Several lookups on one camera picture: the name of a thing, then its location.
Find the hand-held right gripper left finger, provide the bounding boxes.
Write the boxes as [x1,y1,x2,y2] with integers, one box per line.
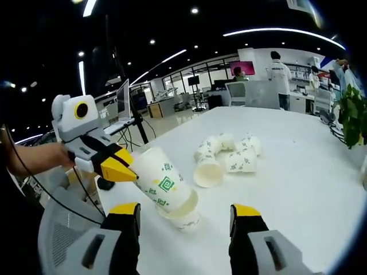
[76,202,142,275]

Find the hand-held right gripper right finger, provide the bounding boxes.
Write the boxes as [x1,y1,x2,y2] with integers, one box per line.
[228,203,316,275]

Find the green-print paper cup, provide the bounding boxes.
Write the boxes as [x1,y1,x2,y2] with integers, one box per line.
[132,147,199,215]
[224,148,257,174]
[233,132,263,157]
[194,136,220,161]
[193,154,224,188]
[213,132,236,152]

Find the person's left hand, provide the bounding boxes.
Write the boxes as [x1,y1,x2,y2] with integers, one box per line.
[40,142,75,172]

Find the black tripod stand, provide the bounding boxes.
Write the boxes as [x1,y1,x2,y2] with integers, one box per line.
[130,85,150,144]

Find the silver laptop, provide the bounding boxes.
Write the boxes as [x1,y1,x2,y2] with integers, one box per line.
[104,78,135,135]

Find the wooden cabinet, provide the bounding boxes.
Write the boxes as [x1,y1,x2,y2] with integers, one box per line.
[147,101,164,119]

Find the white table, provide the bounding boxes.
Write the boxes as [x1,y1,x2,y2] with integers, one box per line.
[96,105,367,275]

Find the grey mesh office chair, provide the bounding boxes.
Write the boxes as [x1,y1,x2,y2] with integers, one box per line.
[37,186,115,275]

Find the straight ceiling light strip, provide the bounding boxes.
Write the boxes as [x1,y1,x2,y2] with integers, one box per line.
[130,49,187,87]

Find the black screen on stand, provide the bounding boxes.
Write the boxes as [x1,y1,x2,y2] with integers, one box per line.
[188,76,206,111]

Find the white office chair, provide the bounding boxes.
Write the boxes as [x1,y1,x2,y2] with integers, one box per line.
[225,81,247,107]
[314,88,333,112]

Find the grey fabric chair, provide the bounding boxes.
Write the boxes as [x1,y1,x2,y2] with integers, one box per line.
[245,80,282,109]

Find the white cabinet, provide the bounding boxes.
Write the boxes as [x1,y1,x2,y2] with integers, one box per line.
[289,94,309,112]

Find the small grey object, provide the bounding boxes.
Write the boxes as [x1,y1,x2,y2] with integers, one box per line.
[319,111,335,124]

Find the green potted plant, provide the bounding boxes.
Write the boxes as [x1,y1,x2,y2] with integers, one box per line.
[332,84,367,150]

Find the curved ceiling light strip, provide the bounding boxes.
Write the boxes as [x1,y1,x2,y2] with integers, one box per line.
[222,27,346,50]

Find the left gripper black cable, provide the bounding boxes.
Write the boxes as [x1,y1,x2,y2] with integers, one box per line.
[1,124,106,218]

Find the black cables bundle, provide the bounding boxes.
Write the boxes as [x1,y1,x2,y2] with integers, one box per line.
[326,120,345,144]

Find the pink wall screen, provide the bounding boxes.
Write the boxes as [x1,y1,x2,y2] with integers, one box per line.
[229,61,255,77]

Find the white wall shelves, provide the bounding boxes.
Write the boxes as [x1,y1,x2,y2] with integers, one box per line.
[288,62,313,87]

